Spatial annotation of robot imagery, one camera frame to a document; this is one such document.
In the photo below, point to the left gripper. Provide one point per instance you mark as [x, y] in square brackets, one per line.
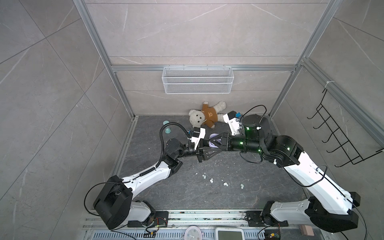
[199, 150]

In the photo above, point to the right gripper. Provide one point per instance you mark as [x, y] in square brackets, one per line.
[224, 141]

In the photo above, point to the purple earbud charging case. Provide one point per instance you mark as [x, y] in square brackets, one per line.
[213, 142]

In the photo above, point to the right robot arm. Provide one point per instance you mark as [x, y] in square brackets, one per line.
[329, 208]

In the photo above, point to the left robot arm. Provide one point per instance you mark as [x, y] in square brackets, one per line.
[115, 204]

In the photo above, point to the white teddy bear brown shirt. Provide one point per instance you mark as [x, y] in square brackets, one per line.
[207, 115]

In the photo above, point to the white digital scale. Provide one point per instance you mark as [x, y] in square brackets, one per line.
[224, 233]

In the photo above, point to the pink block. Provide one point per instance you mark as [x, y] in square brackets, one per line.
[307, 230]

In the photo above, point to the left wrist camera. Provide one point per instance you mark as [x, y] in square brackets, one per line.
[196, 135]

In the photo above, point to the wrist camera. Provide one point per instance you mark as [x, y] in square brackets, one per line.
[233, 120]
[196, 135]

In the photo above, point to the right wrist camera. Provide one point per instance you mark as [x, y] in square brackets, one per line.
[233, 120]

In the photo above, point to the white wire mesh basket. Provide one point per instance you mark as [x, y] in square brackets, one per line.
[197, 80]

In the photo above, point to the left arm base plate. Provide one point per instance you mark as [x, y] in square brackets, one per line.
[158, 218]

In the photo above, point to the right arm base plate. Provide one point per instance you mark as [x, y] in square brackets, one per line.
[258, 219]

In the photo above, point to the black wall hook rack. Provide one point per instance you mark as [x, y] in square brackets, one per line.
[338, 136]

